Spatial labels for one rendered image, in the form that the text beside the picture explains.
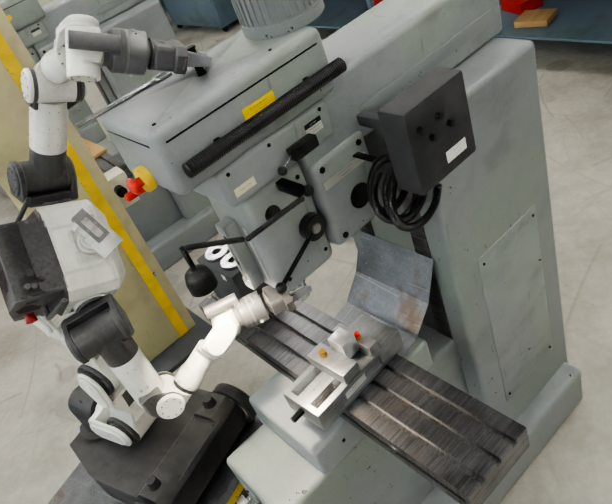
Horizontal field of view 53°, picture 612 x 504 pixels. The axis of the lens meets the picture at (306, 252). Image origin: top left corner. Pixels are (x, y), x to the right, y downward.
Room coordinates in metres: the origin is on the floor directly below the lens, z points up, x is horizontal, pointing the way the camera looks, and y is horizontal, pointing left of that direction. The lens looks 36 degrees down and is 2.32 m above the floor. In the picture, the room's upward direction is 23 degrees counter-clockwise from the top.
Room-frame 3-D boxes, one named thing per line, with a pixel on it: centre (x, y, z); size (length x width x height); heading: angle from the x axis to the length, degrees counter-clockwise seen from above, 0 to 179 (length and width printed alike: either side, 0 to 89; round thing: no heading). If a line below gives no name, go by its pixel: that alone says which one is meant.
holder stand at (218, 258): (1.80, 0.26, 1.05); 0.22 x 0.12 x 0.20; 30
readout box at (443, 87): (1.21, -0.36, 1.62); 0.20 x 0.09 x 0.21; 118
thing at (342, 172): (1.45, -0.12, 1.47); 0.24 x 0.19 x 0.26; 28
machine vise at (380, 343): (1.25, 0.03, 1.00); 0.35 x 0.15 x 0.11; 121
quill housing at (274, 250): (1.37, 0.05, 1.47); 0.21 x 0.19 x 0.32; 28
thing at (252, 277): (1.32, 0.16, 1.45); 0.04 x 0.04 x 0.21; 28
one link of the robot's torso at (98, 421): (1.75, 0.88, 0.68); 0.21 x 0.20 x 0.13; 47
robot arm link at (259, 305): (1.36, 0.15, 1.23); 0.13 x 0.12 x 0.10; 7
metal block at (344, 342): (1.26, 0.00, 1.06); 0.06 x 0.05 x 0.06; 31
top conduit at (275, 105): (1.25, -0.04, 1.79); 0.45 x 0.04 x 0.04; 118
